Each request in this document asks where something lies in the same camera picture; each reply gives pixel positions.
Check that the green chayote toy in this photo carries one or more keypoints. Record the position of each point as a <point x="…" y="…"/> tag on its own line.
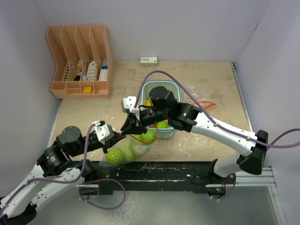
<point x="162" y="125"/>

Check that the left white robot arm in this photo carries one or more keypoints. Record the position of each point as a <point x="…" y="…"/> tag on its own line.
<point x="62" y="166"/>

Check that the small green white box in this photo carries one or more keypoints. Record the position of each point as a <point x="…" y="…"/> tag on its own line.
<point x="146" y="61"/>

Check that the black aluminium base frame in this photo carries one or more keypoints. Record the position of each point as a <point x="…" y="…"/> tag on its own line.
<point x="167" y="176"/>

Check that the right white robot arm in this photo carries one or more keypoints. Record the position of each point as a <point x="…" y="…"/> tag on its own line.
<point x="249" y="146"/>

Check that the orange plastic file organizer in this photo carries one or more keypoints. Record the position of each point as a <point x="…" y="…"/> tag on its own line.
<point x="72" y="43"/>

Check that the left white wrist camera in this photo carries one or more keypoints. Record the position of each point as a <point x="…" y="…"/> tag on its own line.
<point x="104" y="131"/>

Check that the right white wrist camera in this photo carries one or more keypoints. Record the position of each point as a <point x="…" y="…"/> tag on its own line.
<point x="128" y="106"/>

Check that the yellow banana toy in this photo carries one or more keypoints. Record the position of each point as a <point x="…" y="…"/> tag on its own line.
<point x="148" y="103"/>

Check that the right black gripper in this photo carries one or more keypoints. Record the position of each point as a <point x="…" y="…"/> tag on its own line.
<point x="131" y="125"/>

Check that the clear orange-zip bag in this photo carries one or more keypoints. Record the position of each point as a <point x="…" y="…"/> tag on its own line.
<point x="120" y="145"/>
<point x="199" y="96"/>

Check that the light blue plastic basket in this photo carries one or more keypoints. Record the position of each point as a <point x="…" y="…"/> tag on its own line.
<point x="169" y="85"/>

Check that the black white item in organizer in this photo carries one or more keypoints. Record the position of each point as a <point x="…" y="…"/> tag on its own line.
<point x="78" y="71"/>

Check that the yellow block in organizer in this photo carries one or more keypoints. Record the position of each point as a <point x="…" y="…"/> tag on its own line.
<point x="88" y="89"/>

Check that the green cabbage toy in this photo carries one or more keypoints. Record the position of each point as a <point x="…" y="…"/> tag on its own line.
<point x="133" y="150"/>

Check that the white patterned packet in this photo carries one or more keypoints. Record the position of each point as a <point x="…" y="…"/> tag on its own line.
<point x="91" y="71"/>

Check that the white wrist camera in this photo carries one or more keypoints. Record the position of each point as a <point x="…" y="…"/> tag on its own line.
<point x="128" y="106"/>
<point x="104" y="131"/>

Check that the white blue packet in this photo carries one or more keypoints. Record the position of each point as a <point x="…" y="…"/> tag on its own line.
<point x="103" y="76"/>

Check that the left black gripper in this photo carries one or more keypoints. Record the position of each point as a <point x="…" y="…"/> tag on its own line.
<point x="112" y="141"/>

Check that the green custard apple toy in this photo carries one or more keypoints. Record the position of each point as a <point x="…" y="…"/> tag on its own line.
<point x="149" y="137"/>

